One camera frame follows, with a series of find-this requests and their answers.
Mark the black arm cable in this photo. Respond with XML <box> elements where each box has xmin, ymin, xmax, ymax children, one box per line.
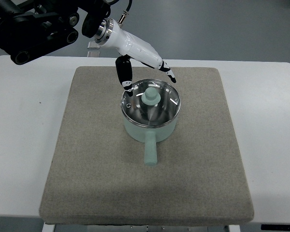
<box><xmin>117</xmin><ymin>0</ymin><xmax>133</xmax><ymax>25</ymax></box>

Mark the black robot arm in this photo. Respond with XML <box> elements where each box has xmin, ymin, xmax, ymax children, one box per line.
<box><xmin>0</xmin><ymin>0</ymin><xmax>111</xmax><ymax>65</ymax></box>

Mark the black table control panel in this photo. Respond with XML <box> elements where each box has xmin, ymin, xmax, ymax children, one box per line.
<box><xmin>261</xmin><ymin>224</ymin><xmax>290</xmax><ymax>232</ymax></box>

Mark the mint green saucepan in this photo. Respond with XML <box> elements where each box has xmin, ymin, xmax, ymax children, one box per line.
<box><xmin>123</xmin><ymin>115</ymin><xmax>178</xmax><ymax>166</ymax></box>

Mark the glass lid with green knob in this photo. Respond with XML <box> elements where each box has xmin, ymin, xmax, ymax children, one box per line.
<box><xmin>121</xmin><ymin>79</ymin><xmax>181</xmax><ymax>128</ymax></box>

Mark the grey felt mat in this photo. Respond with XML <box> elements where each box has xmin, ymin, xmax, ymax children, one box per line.
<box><xmin>39</xmin><ymin>67</ymin><xmax>254</xmax><ymax>226</ymax></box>

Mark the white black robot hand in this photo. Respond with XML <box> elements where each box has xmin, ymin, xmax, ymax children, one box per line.
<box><xmin>94</xmin><ymin>18</ymin><xmax>176</xmax><ymax>97</ymax></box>

